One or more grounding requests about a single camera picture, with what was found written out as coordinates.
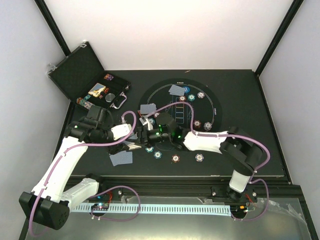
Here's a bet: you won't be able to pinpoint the blue white chip mat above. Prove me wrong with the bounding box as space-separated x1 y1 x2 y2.
203 122 212 131
197 91 205 99

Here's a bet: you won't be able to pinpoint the purple chips in case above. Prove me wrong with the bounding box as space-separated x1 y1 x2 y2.
103 73 114 81

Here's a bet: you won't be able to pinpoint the blue white poker chip stack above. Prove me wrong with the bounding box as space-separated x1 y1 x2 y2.
195 154 204 162

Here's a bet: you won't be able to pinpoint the black poker case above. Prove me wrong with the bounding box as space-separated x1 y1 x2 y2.
47 41 131 111

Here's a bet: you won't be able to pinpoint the single green poker chip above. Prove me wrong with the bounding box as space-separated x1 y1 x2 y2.
145 147 154 153

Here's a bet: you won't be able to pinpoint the blue white chip mat top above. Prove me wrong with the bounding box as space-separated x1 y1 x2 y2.
197 91 205 99

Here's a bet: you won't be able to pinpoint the brown poker chip stack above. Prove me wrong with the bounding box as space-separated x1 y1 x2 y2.
171 154 180 163

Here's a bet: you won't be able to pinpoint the blue patterned card deck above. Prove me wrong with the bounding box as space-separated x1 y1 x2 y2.
122 134 141 151

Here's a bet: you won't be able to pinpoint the card deck in case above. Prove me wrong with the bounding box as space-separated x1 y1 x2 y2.
88 83 106 98

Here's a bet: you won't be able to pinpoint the silver dealer button in case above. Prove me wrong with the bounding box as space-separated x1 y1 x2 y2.
105 93 116 103

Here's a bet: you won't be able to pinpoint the purple cable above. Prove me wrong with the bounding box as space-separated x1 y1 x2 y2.
143 101 271 223
28 111 141 237

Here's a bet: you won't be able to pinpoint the chips row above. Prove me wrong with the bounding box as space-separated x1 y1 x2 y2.
76 97 94 110

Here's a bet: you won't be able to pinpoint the blue round button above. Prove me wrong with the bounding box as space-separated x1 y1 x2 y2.
184 86 190 94

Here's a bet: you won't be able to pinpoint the round black poker mat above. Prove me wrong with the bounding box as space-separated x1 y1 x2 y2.
139 78 223 145

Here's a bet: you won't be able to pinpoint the white slotted cable duct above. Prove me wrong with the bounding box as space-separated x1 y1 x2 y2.
72 202 231 217

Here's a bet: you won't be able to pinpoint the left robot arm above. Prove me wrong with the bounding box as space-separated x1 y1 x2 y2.
18 105 137 233

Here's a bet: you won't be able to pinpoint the card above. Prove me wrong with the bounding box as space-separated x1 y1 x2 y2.
171 87 185 96
109 151 133 167
139 103 157 115

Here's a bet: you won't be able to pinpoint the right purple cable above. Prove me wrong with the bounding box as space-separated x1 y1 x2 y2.
143 101 271 223

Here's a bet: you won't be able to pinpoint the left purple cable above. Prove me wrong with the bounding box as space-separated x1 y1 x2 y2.
28 111 141 237

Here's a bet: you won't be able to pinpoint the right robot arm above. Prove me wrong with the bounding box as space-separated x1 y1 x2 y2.
136 113 271 202

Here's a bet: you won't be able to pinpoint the red dice in case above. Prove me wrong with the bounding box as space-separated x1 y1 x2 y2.
99 87 109 99

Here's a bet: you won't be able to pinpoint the black aluminium rail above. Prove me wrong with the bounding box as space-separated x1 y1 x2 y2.
98 176 231 197

